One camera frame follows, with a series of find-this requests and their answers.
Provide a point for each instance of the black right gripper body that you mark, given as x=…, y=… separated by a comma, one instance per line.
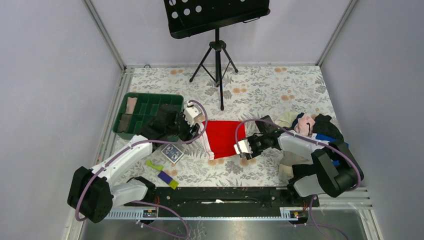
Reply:
x=258, y=144

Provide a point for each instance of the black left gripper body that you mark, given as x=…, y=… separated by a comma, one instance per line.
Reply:
x=181, y=128

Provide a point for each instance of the red underwear white trim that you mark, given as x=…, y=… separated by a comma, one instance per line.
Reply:
x=218, y=140

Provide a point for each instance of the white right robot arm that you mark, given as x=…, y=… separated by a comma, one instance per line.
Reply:
x=335, y=169

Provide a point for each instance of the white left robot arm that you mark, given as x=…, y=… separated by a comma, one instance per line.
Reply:
x=93, y=191

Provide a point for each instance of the pale yellow-green garment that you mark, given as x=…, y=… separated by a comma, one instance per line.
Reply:
x=287, y=118

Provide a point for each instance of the blue playing card box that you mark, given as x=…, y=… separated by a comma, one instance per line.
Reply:
x=172, y=153

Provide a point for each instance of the beige grey garment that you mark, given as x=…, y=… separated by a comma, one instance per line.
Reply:
x=289, y=159

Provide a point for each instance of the pink garment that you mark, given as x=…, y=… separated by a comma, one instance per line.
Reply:
x=304, y=125

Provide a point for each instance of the green plastic divided tray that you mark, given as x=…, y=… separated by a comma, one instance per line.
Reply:
x=146, y=108

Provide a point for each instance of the pink rolled cloth in tray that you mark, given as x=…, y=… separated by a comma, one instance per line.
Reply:
x=130, y=105

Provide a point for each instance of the lime green plastic piece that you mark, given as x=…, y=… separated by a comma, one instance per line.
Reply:
x=153, y=166

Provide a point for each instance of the grey rolled cloth in tray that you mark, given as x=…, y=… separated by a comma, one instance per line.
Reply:
x=124, y=123

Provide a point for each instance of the black mesh garment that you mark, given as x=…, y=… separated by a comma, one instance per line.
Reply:
x=324, y=126

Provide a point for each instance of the floral patterned table mat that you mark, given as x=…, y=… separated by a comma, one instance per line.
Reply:
x=251, y=93

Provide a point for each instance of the purple and green block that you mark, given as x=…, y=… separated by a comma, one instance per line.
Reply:
x=166, y=178

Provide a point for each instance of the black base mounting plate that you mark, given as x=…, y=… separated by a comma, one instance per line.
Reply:
x=224, y=202

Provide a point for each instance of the black music stand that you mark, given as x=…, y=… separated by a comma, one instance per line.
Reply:
x=187, y=18

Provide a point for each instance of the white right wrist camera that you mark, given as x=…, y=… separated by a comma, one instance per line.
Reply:
x=243, y=147

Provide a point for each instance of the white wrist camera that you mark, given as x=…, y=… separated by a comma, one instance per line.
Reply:
x=243, y=147
x=192, y=112

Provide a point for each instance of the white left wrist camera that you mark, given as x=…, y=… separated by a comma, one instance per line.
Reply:
x=192, y=112

